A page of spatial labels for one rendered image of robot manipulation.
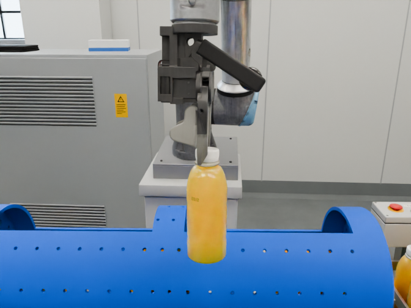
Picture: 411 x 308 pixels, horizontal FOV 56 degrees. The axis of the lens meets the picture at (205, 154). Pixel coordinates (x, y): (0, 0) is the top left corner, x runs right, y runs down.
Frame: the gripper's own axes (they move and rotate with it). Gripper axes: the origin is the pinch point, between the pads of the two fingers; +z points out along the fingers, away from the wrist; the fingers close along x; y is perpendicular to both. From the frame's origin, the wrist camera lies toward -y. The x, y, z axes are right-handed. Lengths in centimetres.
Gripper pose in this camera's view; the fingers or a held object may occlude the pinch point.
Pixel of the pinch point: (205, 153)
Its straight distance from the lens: 62.7
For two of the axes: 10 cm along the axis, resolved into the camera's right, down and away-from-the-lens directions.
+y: -10.0, -0.4, 0.8
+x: -0.8, 2.2, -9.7
